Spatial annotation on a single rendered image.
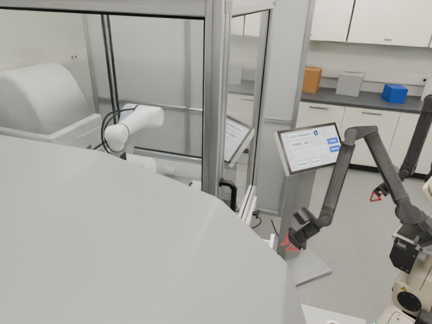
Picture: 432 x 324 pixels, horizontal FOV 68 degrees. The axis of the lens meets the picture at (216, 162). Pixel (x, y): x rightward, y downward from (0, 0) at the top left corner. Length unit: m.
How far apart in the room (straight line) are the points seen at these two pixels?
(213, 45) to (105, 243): 0.51
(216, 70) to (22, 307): 0.58
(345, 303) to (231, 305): 2.41
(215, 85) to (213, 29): 0.12
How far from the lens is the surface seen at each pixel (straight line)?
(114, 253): 0.35
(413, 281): 1.83
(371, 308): 2.81
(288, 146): 2.21
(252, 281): 0.42
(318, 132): 2.39
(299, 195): 2.49
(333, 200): 1.46
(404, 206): 1.46
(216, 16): 0.73
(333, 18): 4.41
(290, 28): 2.79
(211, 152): 0.81
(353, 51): 4.83
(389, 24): 4.49
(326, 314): 1.63
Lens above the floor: 1.99
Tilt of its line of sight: 27 degrees down
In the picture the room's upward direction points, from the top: 2 degrees clockwise
